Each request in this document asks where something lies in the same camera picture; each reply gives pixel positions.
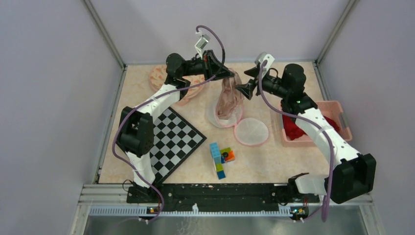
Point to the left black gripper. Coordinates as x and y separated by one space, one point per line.
210 64

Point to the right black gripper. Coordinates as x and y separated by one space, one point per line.
248 88

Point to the beige pink lace bra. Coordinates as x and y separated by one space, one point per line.
229 97

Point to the white pink mesh laundry bag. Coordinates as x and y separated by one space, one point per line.
247 131

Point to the red bra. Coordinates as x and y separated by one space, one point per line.
294 132

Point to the pink plastic basket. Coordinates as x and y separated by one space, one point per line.
329 109

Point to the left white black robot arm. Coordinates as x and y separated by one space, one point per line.
173 90

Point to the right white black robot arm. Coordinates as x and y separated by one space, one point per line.
351 173

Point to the colourful toy block stack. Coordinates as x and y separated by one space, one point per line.
220 157

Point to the black white checkerboard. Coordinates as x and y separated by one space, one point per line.
168 141

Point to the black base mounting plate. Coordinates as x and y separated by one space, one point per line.
233 197

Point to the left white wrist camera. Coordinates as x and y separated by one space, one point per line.
201 43

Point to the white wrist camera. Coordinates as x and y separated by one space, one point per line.
201 43
264 61

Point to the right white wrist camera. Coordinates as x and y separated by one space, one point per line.
264 61

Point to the aluminium frame rail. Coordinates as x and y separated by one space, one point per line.
110 199

